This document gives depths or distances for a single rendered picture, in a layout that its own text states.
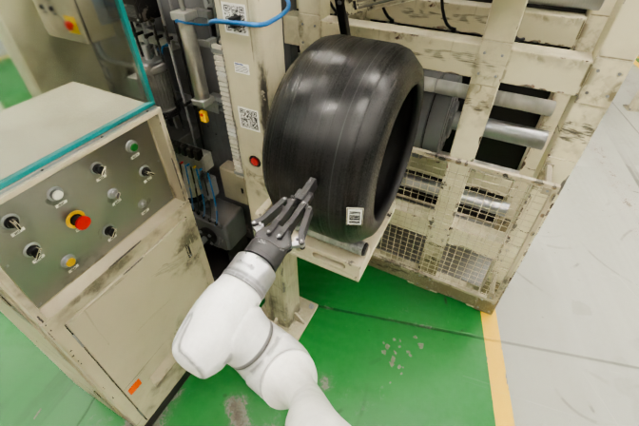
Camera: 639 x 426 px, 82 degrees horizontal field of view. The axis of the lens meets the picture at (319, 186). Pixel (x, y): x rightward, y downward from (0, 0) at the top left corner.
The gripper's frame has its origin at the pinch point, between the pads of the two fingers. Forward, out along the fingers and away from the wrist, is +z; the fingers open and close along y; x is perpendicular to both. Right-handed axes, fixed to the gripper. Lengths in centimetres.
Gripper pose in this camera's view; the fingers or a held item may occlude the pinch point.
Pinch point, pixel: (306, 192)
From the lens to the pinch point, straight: 83.1
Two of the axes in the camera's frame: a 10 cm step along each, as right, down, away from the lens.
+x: 0.7, 6.8, 7.3
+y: -8.9, -2.9, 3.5
